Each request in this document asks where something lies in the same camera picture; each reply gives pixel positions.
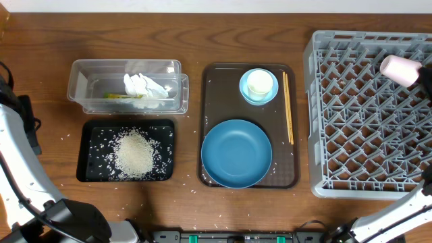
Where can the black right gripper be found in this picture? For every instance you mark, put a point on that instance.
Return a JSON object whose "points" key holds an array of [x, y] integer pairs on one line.
{"points": [[427, 71]]}

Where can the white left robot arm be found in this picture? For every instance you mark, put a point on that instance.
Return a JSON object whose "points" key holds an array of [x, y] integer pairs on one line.
{"points": [[35, 208]]}

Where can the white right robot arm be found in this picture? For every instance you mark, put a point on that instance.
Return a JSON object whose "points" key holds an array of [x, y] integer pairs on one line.
{"points": [[410, 211]]}

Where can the pile of white rice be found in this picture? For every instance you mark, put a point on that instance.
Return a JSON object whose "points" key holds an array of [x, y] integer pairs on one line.
{"points": [[135, 156]]}

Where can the cream white cup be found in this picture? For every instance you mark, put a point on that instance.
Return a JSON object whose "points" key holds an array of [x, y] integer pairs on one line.
{"points": [[259, 83]]}

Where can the dark blue plate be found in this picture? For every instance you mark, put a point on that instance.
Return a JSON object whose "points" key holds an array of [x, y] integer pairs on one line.
{"points": [[236, 154]]}

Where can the light blue small bowl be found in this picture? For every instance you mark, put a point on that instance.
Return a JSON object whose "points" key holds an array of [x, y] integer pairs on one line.
{"points": [[244, 89]]}

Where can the white tissue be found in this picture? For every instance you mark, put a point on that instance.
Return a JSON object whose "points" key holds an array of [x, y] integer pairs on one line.
{"points": [[143, 87]]}

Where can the wooden chopstick right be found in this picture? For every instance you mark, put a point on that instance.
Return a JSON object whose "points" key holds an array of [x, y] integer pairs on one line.
{"points": [[291, 118]]}

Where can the clear plastic waste bin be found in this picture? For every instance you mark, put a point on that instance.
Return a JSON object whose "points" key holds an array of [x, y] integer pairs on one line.
{"points": [[90, 79]]}

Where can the yellow green snack wrapper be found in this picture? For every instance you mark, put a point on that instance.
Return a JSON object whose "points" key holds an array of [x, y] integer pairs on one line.
{"points": [[121, 96]]}

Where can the black waste tray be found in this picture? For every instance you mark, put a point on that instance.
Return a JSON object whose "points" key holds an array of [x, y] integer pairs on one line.
{"points": [[100, 140]]}

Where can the dark brown serving tray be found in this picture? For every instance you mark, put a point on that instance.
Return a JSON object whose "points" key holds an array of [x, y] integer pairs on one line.
{"points": [[222, 100]]}

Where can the grey dishwasher rack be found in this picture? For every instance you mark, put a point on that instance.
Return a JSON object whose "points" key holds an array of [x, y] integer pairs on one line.
{"points": [[369, 137]]}

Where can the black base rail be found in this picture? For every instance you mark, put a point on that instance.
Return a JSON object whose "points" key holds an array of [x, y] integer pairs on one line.
{"points": [[231, 237]]}

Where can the pink cup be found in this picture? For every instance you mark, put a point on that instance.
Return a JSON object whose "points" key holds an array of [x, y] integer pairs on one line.
{"points": [[403, 71]]}

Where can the wooden chopstick left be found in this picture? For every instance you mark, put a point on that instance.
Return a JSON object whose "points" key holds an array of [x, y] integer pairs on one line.
{"points": [[287, 106]]}

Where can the wooden chopstick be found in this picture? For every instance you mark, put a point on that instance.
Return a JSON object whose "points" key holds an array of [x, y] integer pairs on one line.
{"points": [[287, 106], [291, 118]]}

